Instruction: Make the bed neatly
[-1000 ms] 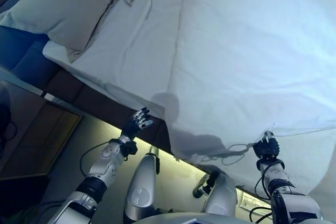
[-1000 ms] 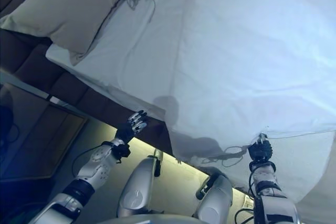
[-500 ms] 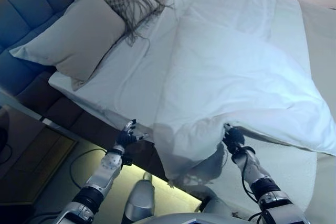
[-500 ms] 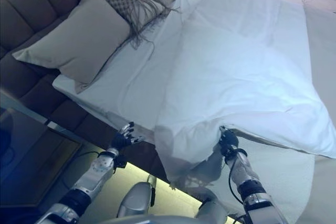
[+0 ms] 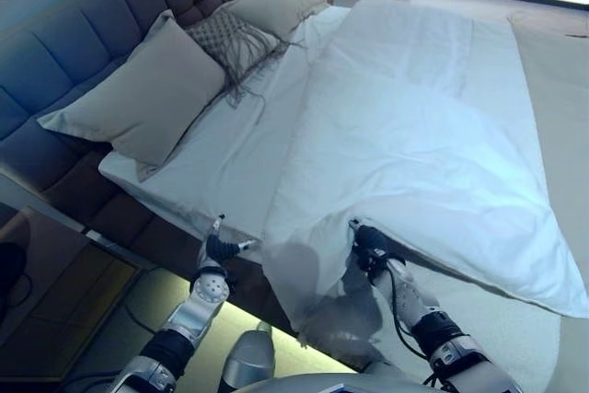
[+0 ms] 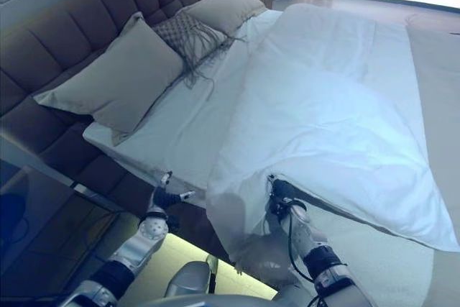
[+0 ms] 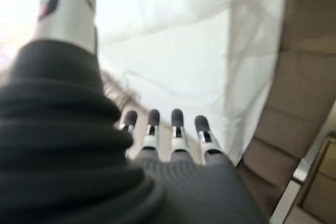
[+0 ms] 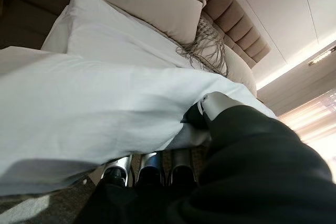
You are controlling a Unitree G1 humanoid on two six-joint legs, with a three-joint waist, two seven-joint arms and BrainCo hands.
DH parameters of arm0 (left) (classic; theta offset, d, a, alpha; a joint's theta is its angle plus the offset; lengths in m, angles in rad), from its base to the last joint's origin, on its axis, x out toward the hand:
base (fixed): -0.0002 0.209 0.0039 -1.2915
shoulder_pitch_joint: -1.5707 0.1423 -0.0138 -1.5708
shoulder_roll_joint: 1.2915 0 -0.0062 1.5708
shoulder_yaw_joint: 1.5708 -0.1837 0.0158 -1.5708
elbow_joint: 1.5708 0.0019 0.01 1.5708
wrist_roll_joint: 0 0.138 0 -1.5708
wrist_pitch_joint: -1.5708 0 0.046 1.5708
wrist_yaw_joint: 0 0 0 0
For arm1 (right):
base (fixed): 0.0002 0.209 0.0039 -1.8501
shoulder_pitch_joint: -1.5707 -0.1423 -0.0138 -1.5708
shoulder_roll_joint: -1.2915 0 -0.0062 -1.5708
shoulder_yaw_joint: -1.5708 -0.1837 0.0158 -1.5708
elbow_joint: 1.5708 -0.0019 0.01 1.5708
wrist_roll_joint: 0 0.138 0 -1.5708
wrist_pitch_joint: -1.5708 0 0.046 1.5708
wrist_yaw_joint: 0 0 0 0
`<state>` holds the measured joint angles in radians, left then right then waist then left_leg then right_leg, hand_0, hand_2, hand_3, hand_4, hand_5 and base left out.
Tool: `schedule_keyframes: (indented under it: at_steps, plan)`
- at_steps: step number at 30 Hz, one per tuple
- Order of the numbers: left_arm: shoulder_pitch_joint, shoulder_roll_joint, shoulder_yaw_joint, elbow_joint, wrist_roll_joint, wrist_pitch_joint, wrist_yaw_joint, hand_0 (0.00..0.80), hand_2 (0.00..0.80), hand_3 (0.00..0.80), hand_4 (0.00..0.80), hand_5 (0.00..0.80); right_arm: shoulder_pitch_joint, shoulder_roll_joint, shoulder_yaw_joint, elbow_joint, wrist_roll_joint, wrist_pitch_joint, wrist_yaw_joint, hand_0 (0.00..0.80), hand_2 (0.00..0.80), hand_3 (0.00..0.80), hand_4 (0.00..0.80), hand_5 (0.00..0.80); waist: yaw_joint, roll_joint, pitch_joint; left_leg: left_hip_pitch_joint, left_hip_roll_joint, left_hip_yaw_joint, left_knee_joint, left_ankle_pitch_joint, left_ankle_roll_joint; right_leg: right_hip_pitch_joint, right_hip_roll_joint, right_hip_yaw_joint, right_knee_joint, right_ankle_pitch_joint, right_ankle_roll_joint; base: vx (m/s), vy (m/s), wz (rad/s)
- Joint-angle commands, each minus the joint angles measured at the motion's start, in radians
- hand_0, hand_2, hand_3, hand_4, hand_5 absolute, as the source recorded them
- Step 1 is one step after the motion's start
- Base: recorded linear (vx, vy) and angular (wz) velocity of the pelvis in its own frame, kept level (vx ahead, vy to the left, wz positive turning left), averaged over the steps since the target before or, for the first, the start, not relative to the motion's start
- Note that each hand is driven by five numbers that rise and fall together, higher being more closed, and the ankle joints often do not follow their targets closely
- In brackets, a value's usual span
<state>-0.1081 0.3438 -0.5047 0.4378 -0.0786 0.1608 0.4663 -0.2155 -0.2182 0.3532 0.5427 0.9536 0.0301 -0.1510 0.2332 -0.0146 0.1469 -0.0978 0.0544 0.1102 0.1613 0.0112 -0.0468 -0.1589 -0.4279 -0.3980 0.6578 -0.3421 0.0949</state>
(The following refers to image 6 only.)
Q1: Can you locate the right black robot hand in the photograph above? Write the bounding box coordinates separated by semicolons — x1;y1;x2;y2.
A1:
267;175;299;214

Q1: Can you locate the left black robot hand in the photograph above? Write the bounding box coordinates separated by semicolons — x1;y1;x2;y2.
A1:
150;170;198;214

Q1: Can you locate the white duvet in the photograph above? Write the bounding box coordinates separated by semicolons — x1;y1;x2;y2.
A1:
206;3;460;265

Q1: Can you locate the beige bed runner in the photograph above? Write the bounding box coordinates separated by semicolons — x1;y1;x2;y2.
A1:
404;14;460;307

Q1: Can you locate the left silver robot leg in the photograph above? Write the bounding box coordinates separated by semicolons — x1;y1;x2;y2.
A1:
165;260;219;307

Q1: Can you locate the silver robot torso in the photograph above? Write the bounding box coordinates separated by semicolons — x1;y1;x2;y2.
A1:
143;295;289;307

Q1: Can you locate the dark glass nightstand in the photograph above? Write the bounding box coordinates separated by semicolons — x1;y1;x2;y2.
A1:
0;165;124;307

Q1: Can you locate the large beige pillow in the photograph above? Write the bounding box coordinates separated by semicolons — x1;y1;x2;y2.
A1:
34;11;185;147

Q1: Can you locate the grey woven fringed cushion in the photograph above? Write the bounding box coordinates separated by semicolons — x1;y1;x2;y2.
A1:
152;9;249;89

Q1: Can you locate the brown tufted headboard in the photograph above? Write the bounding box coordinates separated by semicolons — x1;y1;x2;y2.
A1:
0;0;228;118

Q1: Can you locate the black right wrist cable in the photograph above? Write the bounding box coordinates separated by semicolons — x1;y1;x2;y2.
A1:
286;213;324;307

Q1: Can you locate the black hanging strap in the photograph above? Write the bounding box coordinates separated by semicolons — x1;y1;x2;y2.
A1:
206;255;219;295

